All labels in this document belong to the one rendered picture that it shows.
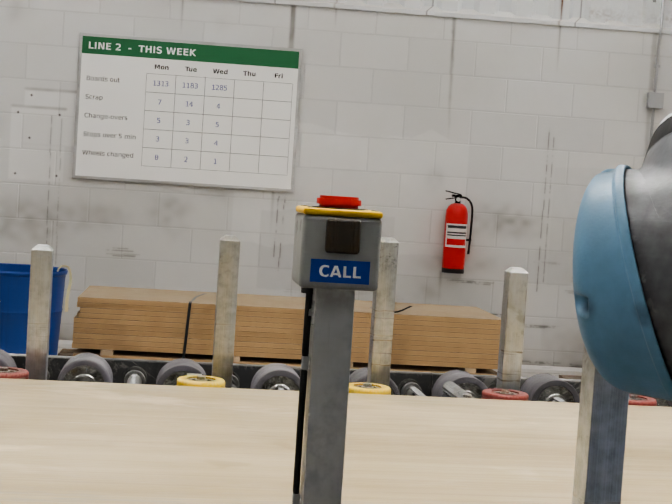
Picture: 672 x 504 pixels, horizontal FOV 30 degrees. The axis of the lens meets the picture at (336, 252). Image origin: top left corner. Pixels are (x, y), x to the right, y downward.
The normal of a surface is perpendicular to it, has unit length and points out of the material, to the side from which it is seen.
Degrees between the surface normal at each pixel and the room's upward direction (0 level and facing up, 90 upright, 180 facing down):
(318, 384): 90
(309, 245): 90
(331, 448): 90
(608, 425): 90
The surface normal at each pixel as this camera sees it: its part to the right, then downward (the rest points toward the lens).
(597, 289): -0.61, 0.07
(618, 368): -0.48, 0.71
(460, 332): 0.10, 0.06
